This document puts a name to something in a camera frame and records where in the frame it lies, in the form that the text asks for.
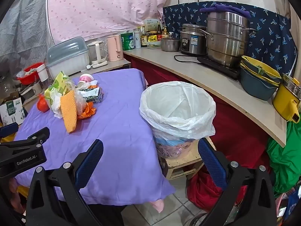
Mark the dark green drink carton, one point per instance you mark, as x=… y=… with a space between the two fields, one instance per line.
x=93 y=96

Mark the yellow pump bottle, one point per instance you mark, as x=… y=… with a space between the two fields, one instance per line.
x=165 y=34

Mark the orange waffle cloth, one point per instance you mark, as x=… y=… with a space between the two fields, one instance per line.
x=68 y=113

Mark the purple cloth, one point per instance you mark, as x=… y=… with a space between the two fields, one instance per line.
x=225 y=8

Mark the white dish box grey lid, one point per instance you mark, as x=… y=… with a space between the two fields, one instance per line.
x=68 y=56

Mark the white plastic bin liner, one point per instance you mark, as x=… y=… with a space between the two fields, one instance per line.
x=178 y=103

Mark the white paper tissue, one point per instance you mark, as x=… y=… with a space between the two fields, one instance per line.
x=94 y=82

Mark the steel rice cooker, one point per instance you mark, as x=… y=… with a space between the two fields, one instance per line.
x=192 y=44

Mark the beige mug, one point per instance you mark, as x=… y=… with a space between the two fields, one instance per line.
x=37 y=88

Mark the red plastic bag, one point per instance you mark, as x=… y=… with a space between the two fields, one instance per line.
x=42 y=104

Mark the yellow label jar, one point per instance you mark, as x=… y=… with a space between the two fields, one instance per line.
x=152 y=38

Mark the black induction cooker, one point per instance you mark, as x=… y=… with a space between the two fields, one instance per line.
x=218 y=69

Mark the large steel steamer pot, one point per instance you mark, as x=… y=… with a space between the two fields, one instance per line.
x=228 y=42

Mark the beige curved counter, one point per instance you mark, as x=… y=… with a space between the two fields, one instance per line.
x=188 y=73

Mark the white cup grey band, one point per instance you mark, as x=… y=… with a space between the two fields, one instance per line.
x=43 y=75

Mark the navy printed cloth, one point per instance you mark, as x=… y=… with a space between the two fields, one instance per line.
x=270 y=35

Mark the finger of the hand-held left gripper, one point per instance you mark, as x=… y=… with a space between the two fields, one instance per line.
x=35 y=137
x=8 y=129

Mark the pink dotted quilt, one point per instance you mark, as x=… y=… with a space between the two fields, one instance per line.
x=105 y=7

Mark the green tin can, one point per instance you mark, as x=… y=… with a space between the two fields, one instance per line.
x=127 y=41

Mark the small steel pot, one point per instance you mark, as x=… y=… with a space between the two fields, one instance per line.
x=170 y=45

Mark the small beige cabinet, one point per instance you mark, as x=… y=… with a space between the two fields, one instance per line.
x=112 y=66

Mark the purple tablecloth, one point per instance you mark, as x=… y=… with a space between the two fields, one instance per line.
x=117 y=122

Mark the dark sauce bottle white label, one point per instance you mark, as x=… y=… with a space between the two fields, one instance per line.
x=144 y=40

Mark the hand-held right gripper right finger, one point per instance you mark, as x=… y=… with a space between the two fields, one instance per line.
x=211 y=163

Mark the orange plastic bag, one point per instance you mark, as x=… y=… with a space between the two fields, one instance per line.
x=88 y=111

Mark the pink and white paper cup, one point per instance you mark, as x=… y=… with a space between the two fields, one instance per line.
x=85 y=78

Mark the pink cloth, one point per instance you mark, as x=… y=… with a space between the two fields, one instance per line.
x=157 y=206

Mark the pink electric kettle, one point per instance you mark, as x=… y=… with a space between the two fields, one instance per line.
x=114 y=49

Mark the clear plastic bin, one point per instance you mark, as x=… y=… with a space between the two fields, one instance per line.
x=174 y=146

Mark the clear plastic bag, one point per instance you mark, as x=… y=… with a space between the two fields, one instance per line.
x=80 y=101

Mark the clear container green lid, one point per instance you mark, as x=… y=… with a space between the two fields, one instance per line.
x=154 y=46

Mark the dark red curtain cloth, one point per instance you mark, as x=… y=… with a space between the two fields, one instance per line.
x=235 y=127

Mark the wooden stool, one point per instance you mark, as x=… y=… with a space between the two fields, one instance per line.
x=181 y=167

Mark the green snack bag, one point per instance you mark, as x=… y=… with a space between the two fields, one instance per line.
x=57 y=82

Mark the yellow electric pot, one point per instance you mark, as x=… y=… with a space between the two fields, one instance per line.
x=283 y=103

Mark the blue-grey plastic basin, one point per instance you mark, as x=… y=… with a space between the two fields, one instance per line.
x=256 y=89

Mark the white and green cardboard box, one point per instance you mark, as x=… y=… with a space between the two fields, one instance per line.
x=11 y=110

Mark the clear glass jar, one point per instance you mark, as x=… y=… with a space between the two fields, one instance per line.
x=7 y=87

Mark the red cloth bundle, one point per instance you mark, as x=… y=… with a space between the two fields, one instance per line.
x=202 y=190

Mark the red plastic basin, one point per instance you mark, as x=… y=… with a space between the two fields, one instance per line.
x=28 y=78

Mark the white plastic bag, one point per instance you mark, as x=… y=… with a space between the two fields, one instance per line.
x=56 y=103

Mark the dark sauce bottle red label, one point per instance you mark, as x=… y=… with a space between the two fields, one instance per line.
x=159 y=34

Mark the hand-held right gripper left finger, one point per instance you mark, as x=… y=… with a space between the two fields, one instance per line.
x=90 y=162

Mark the grey striped cloth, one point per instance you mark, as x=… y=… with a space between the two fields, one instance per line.
x=23 y=28

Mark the green plastic bag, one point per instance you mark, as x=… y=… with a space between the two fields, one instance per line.
x=287 y=155

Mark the white plug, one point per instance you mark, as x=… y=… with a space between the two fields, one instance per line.
x=88 y=66

